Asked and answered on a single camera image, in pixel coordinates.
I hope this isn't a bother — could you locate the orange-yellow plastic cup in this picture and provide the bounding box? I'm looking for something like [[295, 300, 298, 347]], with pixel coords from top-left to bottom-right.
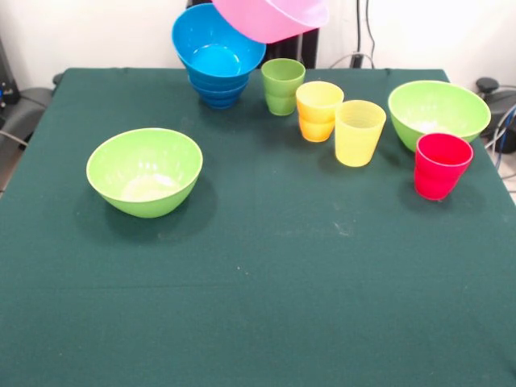
[[295, 81, 345, 144]]

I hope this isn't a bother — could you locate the bundle of floor cables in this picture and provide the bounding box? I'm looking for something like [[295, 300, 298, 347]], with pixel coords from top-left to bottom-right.
[[483, 102, 516, 170]]

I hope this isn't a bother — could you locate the grey pedestal foot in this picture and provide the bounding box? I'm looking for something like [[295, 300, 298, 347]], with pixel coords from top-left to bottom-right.
[[475, 77, 516, 136], [11, 86, 56, 140]]

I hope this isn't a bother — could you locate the green plastic cup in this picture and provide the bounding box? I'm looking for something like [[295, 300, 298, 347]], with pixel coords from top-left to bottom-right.
[[260, 57, 306, 117]]

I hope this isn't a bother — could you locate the large blue plastic bowl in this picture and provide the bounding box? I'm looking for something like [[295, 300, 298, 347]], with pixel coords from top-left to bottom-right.
[[171, 3, 268, 78]]

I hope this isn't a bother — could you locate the small light blue bowl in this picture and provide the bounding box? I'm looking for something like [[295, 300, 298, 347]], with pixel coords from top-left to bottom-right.
[[186, 66, 250, 96]]

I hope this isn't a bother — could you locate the green plastic bowl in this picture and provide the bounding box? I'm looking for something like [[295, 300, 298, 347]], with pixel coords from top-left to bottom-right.
[[388, 80, 492, 153], [85, 127, 204, 219]]

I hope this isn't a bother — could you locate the small dark blue bowl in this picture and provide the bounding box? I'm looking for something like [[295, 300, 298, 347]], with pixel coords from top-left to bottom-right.
[[192, 85, 247, 110]]

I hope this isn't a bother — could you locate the red plastic cup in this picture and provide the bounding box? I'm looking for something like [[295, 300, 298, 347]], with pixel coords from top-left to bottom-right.
[[414, 132, 475, 202]]

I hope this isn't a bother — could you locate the pale yellow translucent cup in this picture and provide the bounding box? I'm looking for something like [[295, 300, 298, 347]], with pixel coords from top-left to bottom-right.
[[334, 99, 387, 168]]

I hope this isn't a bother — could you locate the black wall plug cable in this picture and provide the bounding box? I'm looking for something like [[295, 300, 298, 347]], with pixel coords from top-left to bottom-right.
[[328, 0, 376, 69]]

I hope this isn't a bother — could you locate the large pink plastic bowl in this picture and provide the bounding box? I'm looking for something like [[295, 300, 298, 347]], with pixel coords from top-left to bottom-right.
[[211, 0, 331, 44]]

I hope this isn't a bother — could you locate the dark green tablecloth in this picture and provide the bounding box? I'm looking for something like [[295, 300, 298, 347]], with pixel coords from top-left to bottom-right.
[[0, 67, 516, 387]]

